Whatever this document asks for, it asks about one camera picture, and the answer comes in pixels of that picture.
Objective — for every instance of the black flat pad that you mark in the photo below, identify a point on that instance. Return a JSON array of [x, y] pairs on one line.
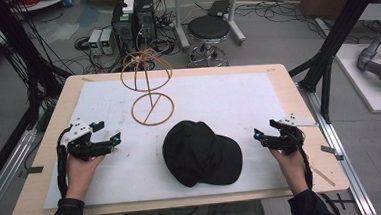
[[219, 8]]

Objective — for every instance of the grey power supply unit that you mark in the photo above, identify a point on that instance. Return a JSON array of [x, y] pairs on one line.
[[107, 41], [95, 42]]

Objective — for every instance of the black round stool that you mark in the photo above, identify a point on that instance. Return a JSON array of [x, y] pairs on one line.
[[208, 28]]

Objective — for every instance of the aluminium rail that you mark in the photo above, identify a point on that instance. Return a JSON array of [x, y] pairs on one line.
[[338, 152], [5, 172]]

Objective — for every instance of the person's left hand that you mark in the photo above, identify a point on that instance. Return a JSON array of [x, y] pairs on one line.
[[82, 176]]

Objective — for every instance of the white table mat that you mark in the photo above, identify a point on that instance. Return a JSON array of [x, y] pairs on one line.
[[211, 99]]

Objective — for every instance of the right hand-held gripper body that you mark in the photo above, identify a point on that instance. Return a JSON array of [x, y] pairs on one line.
[[292, 133]]

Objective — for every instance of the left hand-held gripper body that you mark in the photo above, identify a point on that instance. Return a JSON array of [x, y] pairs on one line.
[[80, 141]]

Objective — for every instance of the person's right hand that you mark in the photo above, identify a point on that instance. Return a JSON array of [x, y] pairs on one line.
[[291, 169]]

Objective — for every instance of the black computer tower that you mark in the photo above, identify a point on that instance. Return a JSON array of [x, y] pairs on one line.
[[146, 20], [123, 31]]

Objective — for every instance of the white stand leg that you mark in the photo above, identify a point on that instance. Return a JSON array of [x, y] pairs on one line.
[[235, 21], [180, 24]]

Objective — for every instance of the black metal frame stand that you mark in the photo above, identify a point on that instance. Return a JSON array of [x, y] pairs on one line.
[[17, 41], [340, 28]]

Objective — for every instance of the grey tape strip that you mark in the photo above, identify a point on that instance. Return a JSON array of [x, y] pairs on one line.
[[329, 150]]

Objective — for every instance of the dark tape strip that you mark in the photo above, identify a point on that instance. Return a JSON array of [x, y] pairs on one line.
[[34, 169]]

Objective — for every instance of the black baseball cap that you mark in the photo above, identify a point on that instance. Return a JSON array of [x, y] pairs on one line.
[[201, 153]]

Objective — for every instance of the white board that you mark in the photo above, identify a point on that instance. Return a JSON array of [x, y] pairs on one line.
[[364, 90]]

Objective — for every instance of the thin wooden strip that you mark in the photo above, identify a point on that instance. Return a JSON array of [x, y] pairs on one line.
[[323, 177]]

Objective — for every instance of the small white box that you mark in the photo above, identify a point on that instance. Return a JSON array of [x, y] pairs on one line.
[[128, 6]]

